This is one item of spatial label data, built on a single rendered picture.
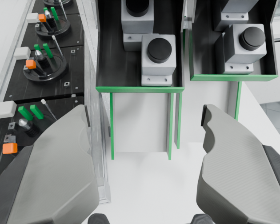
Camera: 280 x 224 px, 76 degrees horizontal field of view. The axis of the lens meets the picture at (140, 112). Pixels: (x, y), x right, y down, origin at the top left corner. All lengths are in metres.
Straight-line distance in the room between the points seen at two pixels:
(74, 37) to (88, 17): 0.51
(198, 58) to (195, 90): 0.13
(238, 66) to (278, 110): 1.86
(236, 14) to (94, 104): 0.42
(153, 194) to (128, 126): 0.22
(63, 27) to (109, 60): 0.58
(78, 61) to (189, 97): 0.43
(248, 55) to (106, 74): 0.20
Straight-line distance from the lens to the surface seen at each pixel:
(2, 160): 0.57
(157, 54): 0.23
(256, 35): 0.29
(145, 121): 0.42
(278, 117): 2.11
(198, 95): 0.45
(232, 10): 0.35
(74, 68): 0.68
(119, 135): 0.43
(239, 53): 0.29
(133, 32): 0.28
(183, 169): 0.58
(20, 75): 0.74
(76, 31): 0.86
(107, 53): 0.31
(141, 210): 0.55
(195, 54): 0.33
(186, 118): 0.45
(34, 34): 0.91
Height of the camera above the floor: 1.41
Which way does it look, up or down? 56 degrees down
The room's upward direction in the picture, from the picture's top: straight up
